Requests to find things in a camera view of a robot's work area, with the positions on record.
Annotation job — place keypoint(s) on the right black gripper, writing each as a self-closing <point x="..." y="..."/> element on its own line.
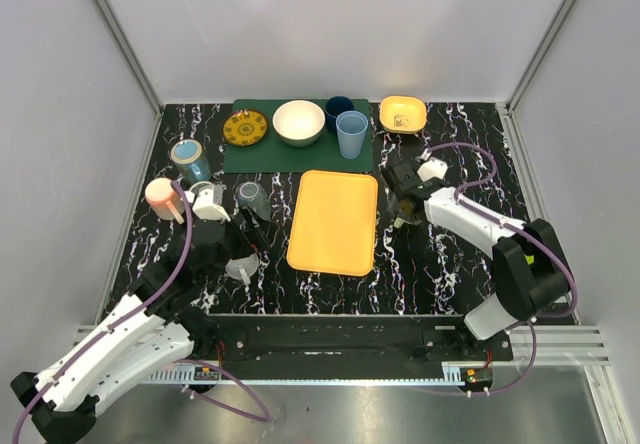
<point x="394" y="199"/>

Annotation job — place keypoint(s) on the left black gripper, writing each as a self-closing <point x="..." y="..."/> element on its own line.
<point x="248" y="226"/>

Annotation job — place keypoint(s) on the sage green mug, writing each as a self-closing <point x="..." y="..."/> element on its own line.
<point x="406" y="212"/>

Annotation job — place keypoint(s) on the grey faceted mug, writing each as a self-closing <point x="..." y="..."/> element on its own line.
<point x="252" y="196"/>

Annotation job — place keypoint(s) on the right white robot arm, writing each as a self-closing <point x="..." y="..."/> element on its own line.
<point x="528" y="266"/>

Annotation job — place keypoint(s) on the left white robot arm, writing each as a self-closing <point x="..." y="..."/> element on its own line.
<point x="120" y="324"/>

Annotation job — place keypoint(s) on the white grey mug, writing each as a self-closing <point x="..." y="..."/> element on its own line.
<point x="243" y="269"/>

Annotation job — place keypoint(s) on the dark teal mug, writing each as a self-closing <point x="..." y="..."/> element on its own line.
<point x="216" y="189"/>

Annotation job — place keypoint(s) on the pink mug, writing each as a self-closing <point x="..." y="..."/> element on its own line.
<point x="164" y="200"/>

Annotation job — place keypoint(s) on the blue mug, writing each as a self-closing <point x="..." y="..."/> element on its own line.
<point x="189" y="158"/>

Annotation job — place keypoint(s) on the yellow square bowl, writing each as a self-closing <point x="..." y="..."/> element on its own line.
<point x="403" y="114"/>

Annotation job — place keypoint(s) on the dark green mat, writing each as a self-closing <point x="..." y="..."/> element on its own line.
<point x="272" y="155"/>

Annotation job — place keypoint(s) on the light blue plastic cup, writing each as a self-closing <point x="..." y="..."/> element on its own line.
<point x="351" y="129"/>

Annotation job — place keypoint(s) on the orange plastic tray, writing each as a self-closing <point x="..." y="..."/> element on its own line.
<point x="334" y="224"/>

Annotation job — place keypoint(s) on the yellow patterned plate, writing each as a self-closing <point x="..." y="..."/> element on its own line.
<point x="245" y="128"/>

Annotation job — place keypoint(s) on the dark blue cup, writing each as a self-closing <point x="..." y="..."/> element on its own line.
<point x="335" y="106"/>

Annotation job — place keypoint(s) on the white bowl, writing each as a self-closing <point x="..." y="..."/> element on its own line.
<point x="299" y="123"/>

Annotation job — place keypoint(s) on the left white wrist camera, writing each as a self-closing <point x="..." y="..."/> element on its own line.
<point x="204" y="207"/>

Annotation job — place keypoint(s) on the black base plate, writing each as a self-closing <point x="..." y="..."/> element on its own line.
<point x="339" y="348"/>

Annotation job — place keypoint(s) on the right aluminium frame post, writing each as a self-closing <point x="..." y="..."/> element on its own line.
<point x="551" y="34"/>

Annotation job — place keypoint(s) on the aluminium frame post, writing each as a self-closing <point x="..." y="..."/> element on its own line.
<point x="551" y="34"/>
<point x="127" y="52"/>

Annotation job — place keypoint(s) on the left aluminium frame post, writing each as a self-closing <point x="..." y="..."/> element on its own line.
<point x="127" y="52"/>

